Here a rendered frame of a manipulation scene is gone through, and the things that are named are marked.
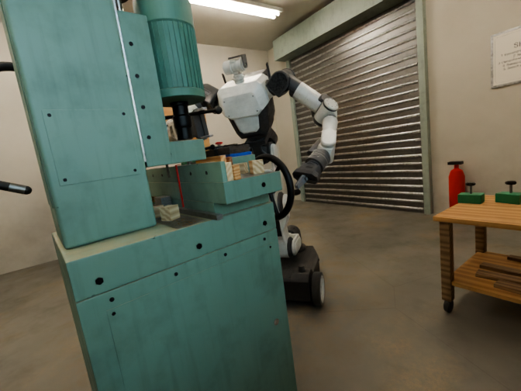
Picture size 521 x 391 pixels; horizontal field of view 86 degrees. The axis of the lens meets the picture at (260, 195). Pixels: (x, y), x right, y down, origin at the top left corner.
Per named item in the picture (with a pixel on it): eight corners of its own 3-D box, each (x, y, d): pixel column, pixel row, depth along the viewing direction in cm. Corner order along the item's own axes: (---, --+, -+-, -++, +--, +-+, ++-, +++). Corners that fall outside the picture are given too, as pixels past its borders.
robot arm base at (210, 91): (202, 112, 168) (207, 95, 169) (222, 116, 166) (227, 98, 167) (193, 100, 153) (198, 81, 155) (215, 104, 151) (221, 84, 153)
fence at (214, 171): (228, 181, 75) (225, 160, 74) (222, 182, 73) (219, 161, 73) (151, 181, 121) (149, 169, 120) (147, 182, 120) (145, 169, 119)
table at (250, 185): (303, 184, 93) (301, 166, 92) (227, 205, 74) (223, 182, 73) (212, 184, 140) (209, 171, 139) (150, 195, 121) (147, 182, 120)
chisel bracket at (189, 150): (208, 163, 97) (203, 138, 95) (168, 169, 88) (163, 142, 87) (198, 164, 102) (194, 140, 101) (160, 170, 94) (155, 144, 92)
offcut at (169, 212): (170, 217, 88) (168, 204, 88) (180, 217, 87) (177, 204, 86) (161, 221, 84) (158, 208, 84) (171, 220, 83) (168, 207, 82)
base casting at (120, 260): (277, 228, 93) (274, 201, 92) (75, 304, 57) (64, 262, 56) (210, 216, 128) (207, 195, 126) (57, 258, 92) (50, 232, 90)
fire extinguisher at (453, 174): (471, 216, 293) (470, 160, 284) (464, 221, 283) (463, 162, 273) (452, 215, 308) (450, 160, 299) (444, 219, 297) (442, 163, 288)
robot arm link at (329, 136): (333, 160, 126) (335, 140, 134) (336, 144, 119) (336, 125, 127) (319, 159, 127) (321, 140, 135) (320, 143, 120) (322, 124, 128)
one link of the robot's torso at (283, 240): (274, 249, 211) (260, 192, 193) (300, 249, 204) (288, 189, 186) (268, 262, 198) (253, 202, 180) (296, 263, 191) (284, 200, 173)
